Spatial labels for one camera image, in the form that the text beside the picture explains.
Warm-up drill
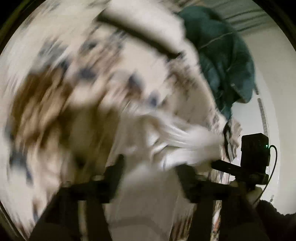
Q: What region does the floral bed blanket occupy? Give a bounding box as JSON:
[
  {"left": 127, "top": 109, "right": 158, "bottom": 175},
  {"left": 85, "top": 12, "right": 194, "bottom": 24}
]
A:
[{"left": 0, "top": 0, "right": 242, "bottom": 239}]

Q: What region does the white folded garment black trim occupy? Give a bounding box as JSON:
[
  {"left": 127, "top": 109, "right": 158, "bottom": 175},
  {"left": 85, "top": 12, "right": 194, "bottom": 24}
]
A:
[{"left": 97, "top": 1, "right": 185, "bottom": 58}]

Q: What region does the white t-shirt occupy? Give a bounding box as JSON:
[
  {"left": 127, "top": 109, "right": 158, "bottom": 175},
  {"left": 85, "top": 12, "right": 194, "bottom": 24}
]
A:
[{"left": 106, "top": 112, "right": 223, "bottom": 240}]

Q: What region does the white curved headboard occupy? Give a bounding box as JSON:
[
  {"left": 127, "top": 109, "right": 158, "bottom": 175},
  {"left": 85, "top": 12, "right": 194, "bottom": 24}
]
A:
[{"left": 232, "top": 26, "right": 295, "bottom": 214}]

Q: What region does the black cable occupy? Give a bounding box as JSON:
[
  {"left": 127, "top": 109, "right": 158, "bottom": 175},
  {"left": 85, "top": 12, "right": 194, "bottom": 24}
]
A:
[{"left": 252, "top": 144, "right": 278, "bottom": 204}]

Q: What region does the dark green plush blanket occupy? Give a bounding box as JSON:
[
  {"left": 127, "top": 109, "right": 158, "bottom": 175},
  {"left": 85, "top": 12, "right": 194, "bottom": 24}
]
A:
[{"left": 178, "top": 6, "right": 255, "bottom": 119}]

